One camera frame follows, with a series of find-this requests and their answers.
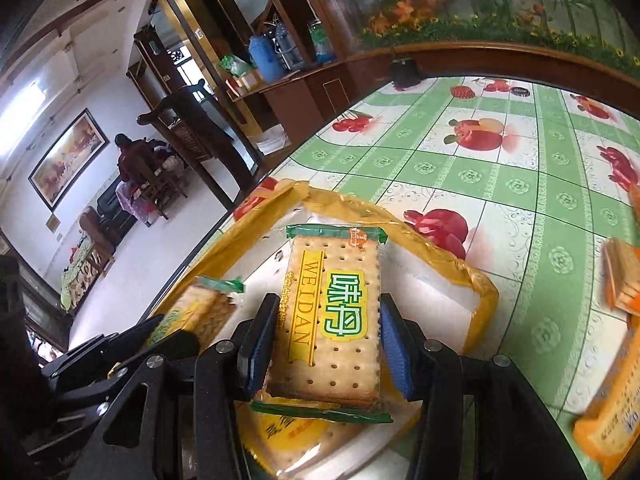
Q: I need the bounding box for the blue thermos jug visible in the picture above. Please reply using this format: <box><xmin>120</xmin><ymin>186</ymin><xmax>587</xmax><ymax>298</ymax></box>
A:
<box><xmin>248</xmin><ymin>36</ymin><xmax>285</xmax><ymax>84</ymax></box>

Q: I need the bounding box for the ceiling light panel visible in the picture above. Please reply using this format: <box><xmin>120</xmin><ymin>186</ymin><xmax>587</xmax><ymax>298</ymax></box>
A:
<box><xmin>0</xmin><ymin>79</ymin><xmax>47</xmax><ymax>157</ymax></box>

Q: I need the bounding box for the framed painting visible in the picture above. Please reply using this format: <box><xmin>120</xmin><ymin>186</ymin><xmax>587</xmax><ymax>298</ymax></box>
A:
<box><xmin>28</xmin><ymin>108</ymin><xmax>110</xmax><ymax>211</ymax></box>

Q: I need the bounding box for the orange cheese snack bag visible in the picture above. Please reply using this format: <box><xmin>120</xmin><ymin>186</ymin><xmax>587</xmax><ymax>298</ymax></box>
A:
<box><xmin>573</xmin><ymin>327</ymin><xmax>639</xmax><ymax>479</ymax></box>

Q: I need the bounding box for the green bag on cabinet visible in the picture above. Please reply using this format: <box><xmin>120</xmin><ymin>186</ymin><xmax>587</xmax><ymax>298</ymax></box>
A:
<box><xmin>220</xmin><ymin>54</ymin><xmax>253</xmax><ymax>78</ymax></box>

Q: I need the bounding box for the small black cup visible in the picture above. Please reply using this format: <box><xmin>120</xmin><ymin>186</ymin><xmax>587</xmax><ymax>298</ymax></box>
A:
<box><xmin>388</xmin><ymin>58</ymin><xmax>425</xmax><ymax>91</ymax></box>

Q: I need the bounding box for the dark wooden chair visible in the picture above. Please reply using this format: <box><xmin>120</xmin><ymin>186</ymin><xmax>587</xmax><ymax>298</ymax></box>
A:
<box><xmin>137</xmin><ymin>79</ymin><xmax>262</xmax><ymax>211</ymax></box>

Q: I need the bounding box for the black sofa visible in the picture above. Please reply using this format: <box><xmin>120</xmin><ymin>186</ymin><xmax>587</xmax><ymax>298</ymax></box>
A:
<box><xmin>96</xmin><ymin>177</ymin><xmax>137</xmax><ymax>246</ymax></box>

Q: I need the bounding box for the floral glass partition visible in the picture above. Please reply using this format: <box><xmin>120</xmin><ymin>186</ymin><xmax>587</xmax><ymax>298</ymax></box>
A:
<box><xmin>323</xmin><ymin>0</ymin><xmax>639</xmax><ymax>78</ymax></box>

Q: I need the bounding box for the green fruit pattern tablecloth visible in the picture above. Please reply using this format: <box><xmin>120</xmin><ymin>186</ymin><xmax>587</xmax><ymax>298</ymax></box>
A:
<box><xmin>274</xmin><ymin>76</ymin><xmax>639</xmax><ymax>434</ymax></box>

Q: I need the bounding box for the wooden side cabinet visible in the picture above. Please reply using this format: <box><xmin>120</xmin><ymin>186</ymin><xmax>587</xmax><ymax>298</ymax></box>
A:
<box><xmin>232</xmin><ymin>54</ymin><xmax>392</xmax><ymax>146</ymax></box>

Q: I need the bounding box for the Weidan green cracker pack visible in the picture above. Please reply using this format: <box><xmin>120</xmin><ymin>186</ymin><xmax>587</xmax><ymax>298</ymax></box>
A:
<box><xmin>250</xmin><ymin>223</ymin><xmax>392</xmax><ymax>425</ymax></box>

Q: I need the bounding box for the white foam tray yellow tape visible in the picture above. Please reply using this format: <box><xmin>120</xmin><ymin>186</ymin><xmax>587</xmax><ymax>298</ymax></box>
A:
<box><xmin>152</xmin><ymin>181</ymin><xmax>498</xmax><ymax>479</ymax></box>

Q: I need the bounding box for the long orange wafer pack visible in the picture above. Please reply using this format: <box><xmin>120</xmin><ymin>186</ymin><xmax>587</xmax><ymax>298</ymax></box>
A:
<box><xmin>603</xmin><ymin>238</ymin><xmax>640</xmax><ymax>316</ymax></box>

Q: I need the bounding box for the seated person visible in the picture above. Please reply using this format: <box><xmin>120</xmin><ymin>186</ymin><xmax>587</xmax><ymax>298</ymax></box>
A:
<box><xmin>114</xmin><ymin>133</ymin><xmax>186</xmax><ymax>226</ymax></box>

